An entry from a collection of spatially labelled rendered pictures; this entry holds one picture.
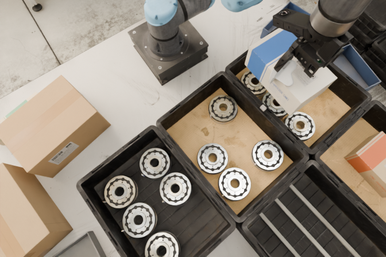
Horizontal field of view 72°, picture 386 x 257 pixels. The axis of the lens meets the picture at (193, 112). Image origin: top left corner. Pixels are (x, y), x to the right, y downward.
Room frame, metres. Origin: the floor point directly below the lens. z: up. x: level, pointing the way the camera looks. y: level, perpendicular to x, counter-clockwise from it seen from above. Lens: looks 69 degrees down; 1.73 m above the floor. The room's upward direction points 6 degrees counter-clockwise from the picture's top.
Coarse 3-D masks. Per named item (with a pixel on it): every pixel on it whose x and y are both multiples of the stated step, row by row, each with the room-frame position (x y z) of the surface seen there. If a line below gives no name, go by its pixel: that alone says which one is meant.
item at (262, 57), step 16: (272, 32) 0.43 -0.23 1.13; (288, 32) 0.43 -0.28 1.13; (256, 48) 0.39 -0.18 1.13; (272, 48) 0.38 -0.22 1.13; (288, 48) 0.38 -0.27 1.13; (256, 64) 0.36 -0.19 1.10; (272, 64) 0.33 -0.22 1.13; (304, 80) 0.28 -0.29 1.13; (320, 80) 0.28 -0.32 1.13; (288, 96) 0.25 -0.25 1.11; (304, 96) 0.24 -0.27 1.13; (288, 112) 0.23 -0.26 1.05
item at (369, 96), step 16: (240, 80) 0.40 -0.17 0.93; (352, 80) 0.36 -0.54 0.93; (256, 96) 0.33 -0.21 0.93; (368, 96) 0.30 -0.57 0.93; (272, 112) 0.27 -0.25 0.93; (352, 112) 0.25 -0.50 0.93; (288, 128) 0.21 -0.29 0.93; (336, 128) 0.20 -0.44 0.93; (304, 144) 0.16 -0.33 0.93; (320, 144) 0.16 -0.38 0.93
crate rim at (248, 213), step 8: (224, 72) 0.44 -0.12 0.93; (208, 80) 0.41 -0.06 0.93; (232, 80) 0.40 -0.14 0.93; (200, 88) 0.38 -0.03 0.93; (240, 88) 0.37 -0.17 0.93; (192, 96) 0.36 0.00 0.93; (248, 96) 0.34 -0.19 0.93; (176, 104) 0.33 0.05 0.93; (256, 104) 0.31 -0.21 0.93; (168, 112) 0.31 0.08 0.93; (264, 112) 0.28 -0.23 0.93; (160, 120) 0.28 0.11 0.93; (272, 120) 0.25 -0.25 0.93; (160, 128) 0.26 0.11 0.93; (280, 128) 0.22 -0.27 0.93; (168, 136) 0.23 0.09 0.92; (288, 136) 0.19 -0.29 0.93; (176, 144) 0.20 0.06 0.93; (296, 144) 0.16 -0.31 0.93; (304, 152) 0.14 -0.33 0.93; (184, 160) 0.15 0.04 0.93; (304, 160) 0.11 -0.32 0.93; (192, 168) 0.12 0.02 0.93; (296, 168) 0.09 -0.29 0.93; (200, 176) 0.10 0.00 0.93; (288, 176) 0.07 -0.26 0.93; (208, 184) 0.07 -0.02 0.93; (280, 184) 0.05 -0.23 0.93; (216, 192) 0.05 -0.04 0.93; (272, 192) 0.03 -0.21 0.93; (224, 200) 0.02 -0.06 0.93; (264, 200) 0.01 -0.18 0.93; (256, 208) -0.01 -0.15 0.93; (232, 216) -0.02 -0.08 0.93; (248, 216) -0.03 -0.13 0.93
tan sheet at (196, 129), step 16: (192, 112) 0.34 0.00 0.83; (208, 112) 0.33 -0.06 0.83; (240, 112) 0.32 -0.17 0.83; (176, 128) 0.28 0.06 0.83; (192, 128) 0.28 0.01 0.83; (208, 128) 0.27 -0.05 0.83; (224, 128) 0.26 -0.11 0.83; (240, 128) 0.26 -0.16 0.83; (256, 128) 0.25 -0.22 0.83; (192, 144) 0.22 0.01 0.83; (224, 144) 0.21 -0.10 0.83; (240, 144) 0.20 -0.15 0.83; (192, 160) 0.16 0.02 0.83; (240, 160) 0.15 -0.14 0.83; (288, 160) 0.13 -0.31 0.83; (208, 176) 0.11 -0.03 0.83; (256, 176) 0.09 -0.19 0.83; (272, 176) 0.09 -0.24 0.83; (256, 192) 0.04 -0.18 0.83; (240, 208) 0.00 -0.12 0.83
